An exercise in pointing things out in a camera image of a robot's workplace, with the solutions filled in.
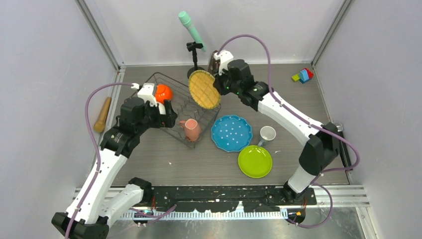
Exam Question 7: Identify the mint green microphone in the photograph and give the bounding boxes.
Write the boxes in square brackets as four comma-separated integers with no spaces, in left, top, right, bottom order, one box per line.
[178,11,207,52]

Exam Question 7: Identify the black microphone stand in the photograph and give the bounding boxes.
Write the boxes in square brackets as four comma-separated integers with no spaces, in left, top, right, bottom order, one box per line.
[186,42,204,78]

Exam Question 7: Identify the wooden rolling pin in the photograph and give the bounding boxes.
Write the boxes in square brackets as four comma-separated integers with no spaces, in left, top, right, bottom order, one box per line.
[93,97,112,133]

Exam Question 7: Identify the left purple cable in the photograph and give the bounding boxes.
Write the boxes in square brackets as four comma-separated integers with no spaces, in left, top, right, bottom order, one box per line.
[64,82,177,239]

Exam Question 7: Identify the purple cable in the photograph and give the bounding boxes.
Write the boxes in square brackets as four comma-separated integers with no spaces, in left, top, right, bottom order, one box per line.
[215,34,361,229]
[64,82,177,239]

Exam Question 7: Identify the black wire dish rack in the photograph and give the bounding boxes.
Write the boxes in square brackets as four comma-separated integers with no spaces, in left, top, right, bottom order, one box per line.
[145,72,221,148]

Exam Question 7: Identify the grey mug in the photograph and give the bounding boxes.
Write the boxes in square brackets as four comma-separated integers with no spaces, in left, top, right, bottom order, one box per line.
[257,125,277,146]

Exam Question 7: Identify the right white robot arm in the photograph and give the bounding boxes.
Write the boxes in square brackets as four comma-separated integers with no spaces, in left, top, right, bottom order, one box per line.
[213,59,340,205]

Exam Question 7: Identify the blue dotted plate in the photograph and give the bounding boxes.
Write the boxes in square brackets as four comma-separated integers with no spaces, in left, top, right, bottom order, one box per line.
[211,115,253,152]

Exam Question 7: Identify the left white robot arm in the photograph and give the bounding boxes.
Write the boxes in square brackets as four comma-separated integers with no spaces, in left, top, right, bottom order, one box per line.
[51,97,178,239]

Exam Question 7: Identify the pink ceramic mug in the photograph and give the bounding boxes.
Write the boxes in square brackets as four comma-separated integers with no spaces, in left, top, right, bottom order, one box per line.
[179,119,202,142]

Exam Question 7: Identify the orange bowl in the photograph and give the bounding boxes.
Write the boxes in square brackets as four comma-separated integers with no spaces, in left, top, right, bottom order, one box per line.
[155,84,173,104]

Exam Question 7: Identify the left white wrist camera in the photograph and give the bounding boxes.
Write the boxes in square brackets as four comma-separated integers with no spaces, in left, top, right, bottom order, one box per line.
[130,83,166,115]

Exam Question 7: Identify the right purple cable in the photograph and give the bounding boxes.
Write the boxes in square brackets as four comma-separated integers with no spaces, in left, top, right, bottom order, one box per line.
[215,34,361,229]

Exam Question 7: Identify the colourful toy blocks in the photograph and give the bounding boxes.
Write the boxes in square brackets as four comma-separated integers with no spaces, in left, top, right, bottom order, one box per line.
[291,68,314,84]

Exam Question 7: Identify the green plate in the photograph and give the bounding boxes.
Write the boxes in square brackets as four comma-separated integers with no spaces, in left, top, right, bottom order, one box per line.
[238,145,273,178]

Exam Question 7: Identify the brown wooden metronome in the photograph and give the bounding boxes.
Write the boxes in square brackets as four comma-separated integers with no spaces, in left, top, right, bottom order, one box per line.
[207,50,219,75]

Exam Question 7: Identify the woven bamboo coaster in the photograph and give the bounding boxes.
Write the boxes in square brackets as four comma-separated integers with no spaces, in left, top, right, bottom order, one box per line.
[188,70,221,110]

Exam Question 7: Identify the black handheld microphone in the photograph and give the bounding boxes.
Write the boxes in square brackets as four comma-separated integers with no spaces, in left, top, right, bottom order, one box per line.
[334,122,352,171]

